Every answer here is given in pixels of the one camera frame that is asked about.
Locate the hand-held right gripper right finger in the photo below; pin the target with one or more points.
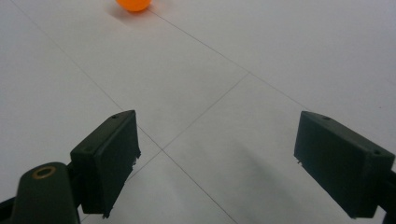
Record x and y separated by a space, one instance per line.
339 165

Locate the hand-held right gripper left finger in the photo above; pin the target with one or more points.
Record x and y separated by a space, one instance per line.
109 161

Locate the orange ping-pong ball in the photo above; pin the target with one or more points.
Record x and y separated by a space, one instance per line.
134 4

